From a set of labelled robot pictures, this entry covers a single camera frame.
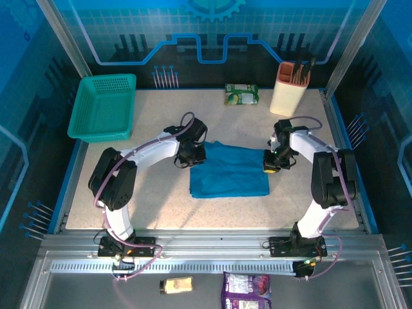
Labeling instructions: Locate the blue t-shirt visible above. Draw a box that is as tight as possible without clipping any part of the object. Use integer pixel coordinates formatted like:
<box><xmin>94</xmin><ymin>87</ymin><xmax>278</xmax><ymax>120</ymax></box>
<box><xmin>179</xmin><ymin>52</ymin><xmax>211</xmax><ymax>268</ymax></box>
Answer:
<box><xmin>189</xmin><ymin>140</ymin><xmax>270</xmax><ymax>200</ymax></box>

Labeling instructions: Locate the beige utensil holder orange rim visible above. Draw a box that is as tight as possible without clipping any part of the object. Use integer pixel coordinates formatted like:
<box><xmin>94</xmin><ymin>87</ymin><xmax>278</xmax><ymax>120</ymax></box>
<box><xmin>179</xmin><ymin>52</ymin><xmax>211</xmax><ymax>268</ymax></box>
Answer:
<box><xmin>269</xmin><ymin>61</ymin><xmax>312</xmax><ymax>117</ymax></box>

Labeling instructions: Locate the green snack packet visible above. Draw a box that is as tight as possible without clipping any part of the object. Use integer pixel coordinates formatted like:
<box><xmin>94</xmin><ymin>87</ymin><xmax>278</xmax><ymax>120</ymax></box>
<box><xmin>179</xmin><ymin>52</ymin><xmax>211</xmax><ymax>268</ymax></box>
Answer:
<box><xmin>224</xmin><ymin>82</ymin><xmax>259</xmax><ymax>106</ymax></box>

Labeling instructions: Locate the green plastic basket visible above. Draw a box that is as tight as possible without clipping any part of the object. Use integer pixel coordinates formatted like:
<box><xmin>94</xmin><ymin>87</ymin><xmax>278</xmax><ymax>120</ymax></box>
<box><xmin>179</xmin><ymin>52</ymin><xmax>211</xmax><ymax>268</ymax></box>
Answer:
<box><xmin>67</xmin><ymin>73</ymin><xmax>137</xmax><ymax>144</ymax></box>

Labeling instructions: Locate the small black controller box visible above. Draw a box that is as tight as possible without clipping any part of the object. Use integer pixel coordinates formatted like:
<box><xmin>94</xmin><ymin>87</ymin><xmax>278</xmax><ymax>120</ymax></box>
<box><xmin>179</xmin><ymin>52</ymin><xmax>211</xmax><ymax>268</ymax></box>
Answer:
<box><xmin>293</xmin><ymin>259</ymin><xmax>318</xmax><ymax>279</ymax></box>

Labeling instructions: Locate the purple snack packet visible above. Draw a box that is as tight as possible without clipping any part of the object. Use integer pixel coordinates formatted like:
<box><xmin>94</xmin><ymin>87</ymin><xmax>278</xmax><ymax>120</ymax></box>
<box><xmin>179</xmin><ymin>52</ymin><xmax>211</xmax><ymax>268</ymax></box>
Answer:
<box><xmin>221</xmin><ymin>272</ymin><xmax>273</xmax><ymax>309</ymax></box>

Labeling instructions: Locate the yellow wrapped snack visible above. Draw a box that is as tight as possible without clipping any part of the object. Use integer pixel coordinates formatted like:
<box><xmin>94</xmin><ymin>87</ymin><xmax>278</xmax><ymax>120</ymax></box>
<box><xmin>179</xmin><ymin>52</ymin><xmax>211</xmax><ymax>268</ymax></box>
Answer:
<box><xmin>159</xmin><ymin>276</ymin><xmax>194</xmax><ymax>295</ymax></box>

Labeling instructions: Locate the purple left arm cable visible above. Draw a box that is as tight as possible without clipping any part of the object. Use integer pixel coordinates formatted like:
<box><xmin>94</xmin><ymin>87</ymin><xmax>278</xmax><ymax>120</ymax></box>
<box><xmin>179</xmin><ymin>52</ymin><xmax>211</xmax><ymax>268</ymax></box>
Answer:
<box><xmin>93</xmin><ymin>111</ymin><xmax>196</xmax><ymax>283</ymax></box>

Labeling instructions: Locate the aluminium side rail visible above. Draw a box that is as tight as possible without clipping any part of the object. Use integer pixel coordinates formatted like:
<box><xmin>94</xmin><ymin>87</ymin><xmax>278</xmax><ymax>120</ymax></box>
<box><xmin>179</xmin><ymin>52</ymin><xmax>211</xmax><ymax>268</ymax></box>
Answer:
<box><xmin>318</xmin><ymin>89</ymin><xmax>371</xmax><ymax>233</ymax></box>

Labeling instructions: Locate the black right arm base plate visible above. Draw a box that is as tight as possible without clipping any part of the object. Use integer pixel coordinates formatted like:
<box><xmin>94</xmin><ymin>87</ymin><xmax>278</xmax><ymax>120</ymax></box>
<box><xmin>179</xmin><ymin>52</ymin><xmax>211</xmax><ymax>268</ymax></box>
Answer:
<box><xmin>269</xmin><ymin>236</ymin><xmax>328</xmax><ymax>258</ymax></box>

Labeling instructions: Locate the black utensil handle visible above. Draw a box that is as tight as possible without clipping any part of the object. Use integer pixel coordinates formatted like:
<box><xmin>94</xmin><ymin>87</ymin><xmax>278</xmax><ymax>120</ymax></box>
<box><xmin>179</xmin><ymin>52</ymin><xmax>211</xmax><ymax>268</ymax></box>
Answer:
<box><xmin>293</xmin><ymin>56</ymin><xmax>305</xmax><ymax>84</ymax></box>
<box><xmin>301</xmin><ymin>57</ymin><xmax>317</xmax><ymax>86</ymax></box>

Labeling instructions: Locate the aluminium rail beam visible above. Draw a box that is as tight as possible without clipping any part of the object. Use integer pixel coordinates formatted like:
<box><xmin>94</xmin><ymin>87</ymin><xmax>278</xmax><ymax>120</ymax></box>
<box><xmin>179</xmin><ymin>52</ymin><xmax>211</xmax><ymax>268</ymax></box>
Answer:
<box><xmin>41</xmin><ymin>229</ymin><xmax>386</xmax><ymax>262</ymax></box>

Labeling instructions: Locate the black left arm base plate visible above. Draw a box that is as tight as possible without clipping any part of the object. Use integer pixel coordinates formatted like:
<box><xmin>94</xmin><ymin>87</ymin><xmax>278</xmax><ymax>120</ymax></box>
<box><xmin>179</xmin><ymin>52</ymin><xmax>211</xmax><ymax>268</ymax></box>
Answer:
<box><xmin>97</xmin><ymin>236</ymin><xmax>158</xmax><ymax>258</ymax></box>

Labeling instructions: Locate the slotted aluminium cable duct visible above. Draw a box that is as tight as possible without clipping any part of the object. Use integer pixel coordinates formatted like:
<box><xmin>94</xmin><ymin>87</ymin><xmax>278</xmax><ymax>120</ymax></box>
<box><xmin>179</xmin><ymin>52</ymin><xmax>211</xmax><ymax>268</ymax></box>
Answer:
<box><xmin>50</xmin><ymin>262</ymin><xmax>297</xmax><ymax>274</ymax></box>

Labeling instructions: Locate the aluminium frame post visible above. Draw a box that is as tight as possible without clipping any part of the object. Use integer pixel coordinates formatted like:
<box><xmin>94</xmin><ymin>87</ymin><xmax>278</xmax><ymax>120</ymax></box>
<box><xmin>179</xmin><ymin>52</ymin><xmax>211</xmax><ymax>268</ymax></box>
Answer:
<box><xmin>324</xmin><ymin>0</ymin><xmax>384</xmax><ymax>97</ymax></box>
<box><xmin>35</xmin><ymin>0</ymin><xmax>93</xmax><ymax>78</ymax></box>

